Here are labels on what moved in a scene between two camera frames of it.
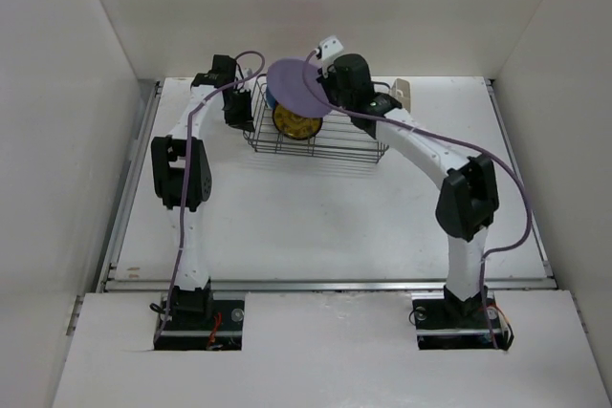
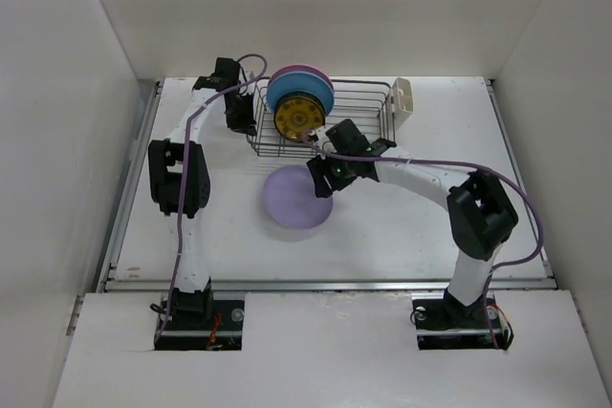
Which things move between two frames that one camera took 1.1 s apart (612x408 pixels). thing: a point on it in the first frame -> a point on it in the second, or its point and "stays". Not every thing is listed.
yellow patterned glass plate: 294,126 stays
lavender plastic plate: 290,90 -> 291,198
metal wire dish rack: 338,138 stays
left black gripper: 245,121 stays
